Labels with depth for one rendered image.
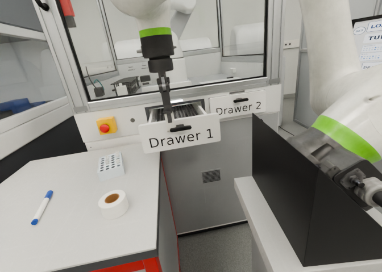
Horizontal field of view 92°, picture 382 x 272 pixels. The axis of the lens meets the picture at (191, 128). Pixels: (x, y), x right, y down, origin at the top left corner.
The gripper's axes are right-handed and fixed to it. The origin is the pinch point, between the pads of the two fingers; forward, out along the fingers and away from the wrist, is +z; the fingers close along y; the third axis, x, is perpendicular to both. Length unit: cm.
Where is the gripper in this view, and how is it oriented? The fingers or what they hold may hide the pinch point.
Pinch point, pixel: (170, 121)
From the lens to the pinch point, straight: 63.5
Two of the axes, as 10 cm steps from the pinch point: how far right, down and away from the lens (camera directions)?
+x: 9.8, -1.6, 0.9
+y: 1.4, 3.5, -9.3
